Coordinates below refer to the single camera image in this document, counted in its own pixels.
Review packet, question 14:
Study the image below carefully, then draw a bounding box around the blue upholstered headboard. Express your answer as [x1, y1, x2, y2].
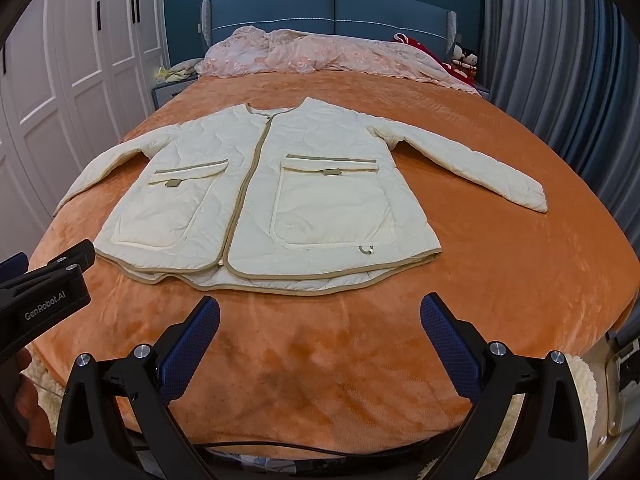
[198, 0, 457, 61]

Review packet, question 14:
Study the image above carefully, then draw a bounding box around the pink lace quilt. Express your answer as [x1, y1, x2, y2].
[195, 25, 478, 94]

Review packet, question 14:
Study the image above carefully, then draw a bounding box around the cream quilted jacket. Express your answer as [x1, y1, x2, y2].
[67, 98, 548, 296]

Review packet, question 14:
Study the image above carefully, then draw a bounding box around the white panelled wardrobe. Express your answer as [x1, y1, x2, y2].
[1, 0, 168, 258]

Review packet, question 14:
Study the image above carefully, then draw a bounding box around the dark bedside table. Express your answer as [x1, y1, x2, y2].
[151, 75, 198, 110]

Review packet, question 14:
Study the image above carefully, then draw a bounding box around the red cloth on bed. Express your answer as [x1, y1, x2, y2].
[394, 32, 475, 86]

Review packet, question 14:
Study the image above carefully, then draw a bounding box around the grey curtain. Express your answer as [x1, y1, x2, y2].
[480, 0, 639, 246]

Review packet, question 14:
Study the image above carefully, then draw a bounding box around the plush toy by headboard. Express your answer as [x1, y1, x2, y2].
[451, 44, 478, 72]

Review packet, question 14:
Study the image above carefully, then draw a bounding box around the person's left hand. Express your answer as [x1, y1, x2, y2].
[14, 348, 55, 470]

